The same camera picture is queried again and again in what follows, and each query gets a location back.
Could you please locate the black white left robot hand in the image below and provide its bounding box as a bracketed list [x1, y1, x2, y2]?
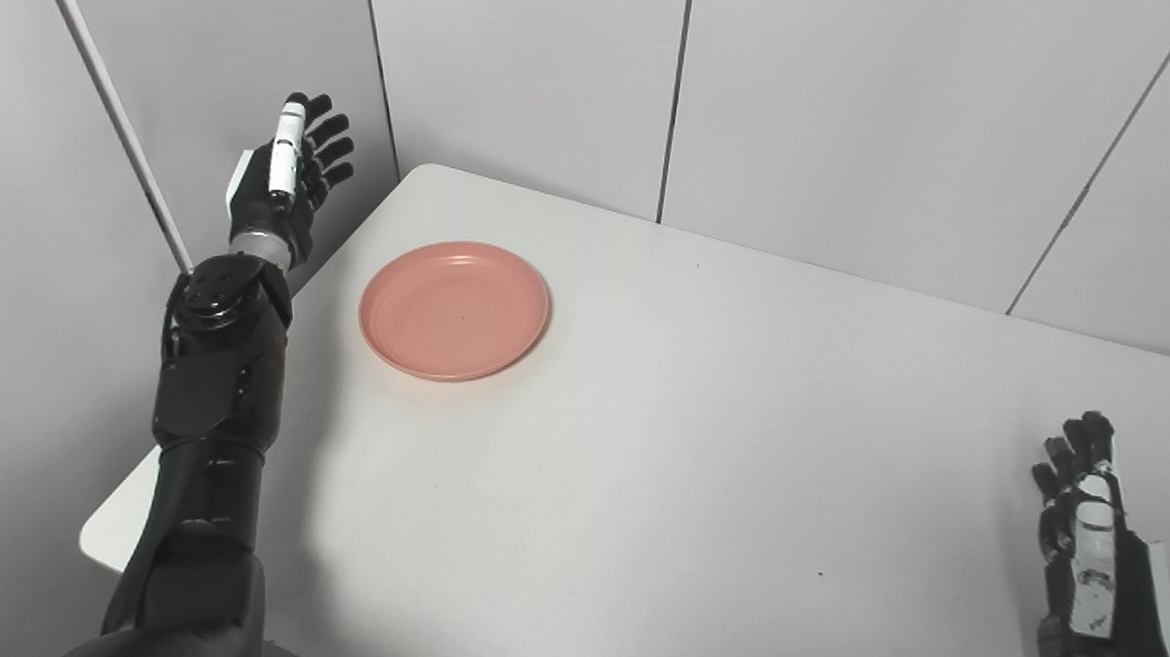
[220, 89, 362, 273]

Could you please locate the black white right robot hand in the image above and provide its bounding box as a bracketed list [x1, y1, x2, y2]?
[1025, 406, 1170, 657]

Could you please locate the pink round plate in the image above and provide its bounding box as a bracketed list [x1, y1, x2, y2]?
[355, 236, 555, 387]

